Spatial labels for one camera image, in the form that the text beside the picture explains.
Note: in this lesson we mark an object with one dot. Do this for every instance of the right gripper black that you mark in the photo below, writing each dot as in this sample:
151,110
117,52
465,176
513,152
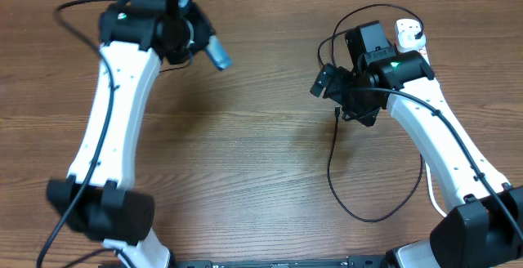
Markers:
340,78

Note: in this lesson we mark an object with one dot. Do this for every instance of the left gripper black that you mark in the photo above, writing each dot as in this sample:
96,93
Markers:
198,15

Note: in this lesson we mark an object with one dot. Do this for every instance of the Samsung Galaxy smartphone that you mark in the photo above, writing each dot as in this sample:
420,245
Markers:
217,54

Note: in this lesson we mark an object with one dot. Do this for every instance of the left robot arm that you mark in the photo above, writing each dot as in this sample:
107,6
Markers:
97,198

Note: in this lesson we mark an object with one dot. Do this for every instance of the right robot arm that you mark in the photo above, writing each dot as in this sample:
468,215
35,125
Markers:
481,224

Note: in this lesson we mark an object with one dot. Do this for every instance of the white charger plug adapter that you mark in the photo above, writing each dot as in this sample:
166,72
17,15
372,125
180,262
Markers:
407,41

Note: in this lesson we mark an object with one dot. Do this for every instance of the white power strip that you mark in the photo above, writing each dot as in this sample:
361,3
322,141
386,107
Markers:
411,25

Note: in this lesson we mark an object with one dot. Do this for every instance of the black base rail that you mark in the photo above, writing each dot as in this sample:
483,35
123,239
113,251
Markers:
278,263

